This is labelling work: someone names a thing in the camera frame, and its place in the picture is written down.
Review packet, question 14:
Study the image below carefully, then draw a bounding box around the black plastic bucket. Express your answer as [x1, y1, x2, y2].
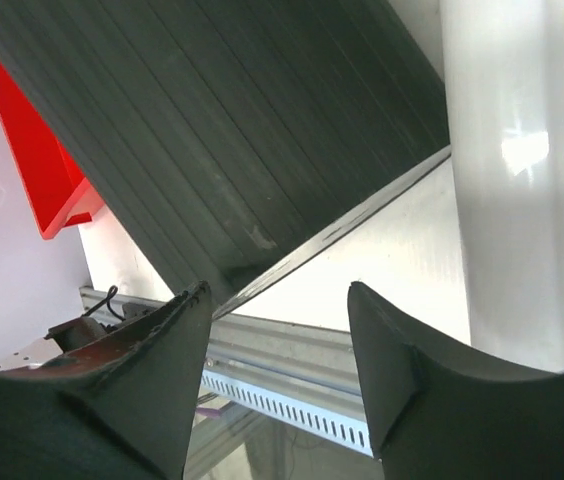
[0, 1, 449, 305]

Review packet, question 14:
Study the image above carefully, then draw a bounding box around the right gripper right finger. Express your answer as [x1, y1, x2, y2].
[347, 282, 564, 479]

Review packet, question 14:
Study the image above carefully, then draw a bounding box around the white plastic tub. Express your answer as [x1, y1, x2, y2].
[440, 1, 564, 371]

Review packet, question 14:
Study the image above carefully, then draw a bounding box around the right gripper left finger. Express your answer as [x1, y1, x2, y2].
[0, 282, 212, 479]

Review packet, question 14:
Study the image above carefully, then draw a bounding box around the white slotted cable duct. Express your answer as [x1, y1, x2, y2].
[201, 369, 373, 457]

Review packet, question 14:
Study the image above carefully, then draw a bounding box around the red plastic tray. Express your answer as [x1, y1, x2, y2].
[0, 63, 104, 240]

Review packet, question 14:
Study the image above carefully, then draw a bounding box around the aluminium mounting rail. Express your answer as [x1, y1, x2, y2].
[79, 285, 363, 416]

